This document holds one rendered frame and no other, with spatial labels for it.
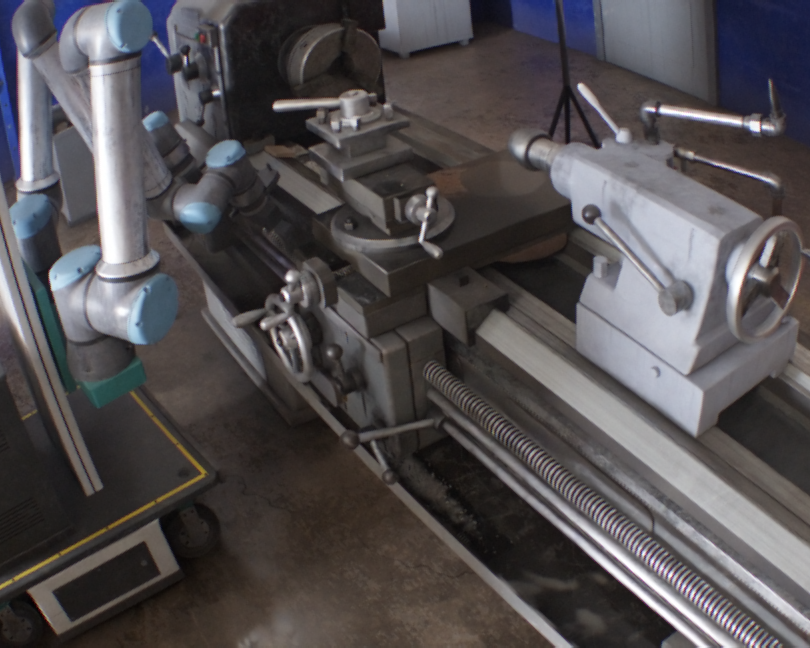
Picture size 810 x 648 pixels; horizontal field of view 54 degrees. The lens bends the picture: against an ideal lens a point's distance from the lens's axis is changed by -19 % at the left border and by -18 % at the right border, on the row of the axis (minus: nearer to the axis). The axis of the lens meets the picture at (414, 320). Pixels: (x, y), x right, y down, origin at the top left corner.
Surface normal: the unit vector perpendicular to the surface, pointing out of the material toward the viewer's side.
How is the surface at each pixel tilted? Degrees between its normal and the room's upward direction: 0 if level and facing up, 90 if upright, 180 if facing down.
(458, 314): 90
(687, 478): 36
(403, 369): 90
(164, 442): 0
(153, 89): 90
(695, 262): 76
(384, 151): 0
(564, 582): 0
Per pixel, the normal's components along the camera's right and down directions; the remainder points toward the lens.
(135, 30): 0.89, 0.04
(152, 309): 0.90, 0.25
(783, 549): -0.57, -0.46
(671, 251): -0.84, 0.15
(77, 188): 0.62, 0.39
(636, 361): -0.84, 0.36
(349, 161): -0.09, -0.83
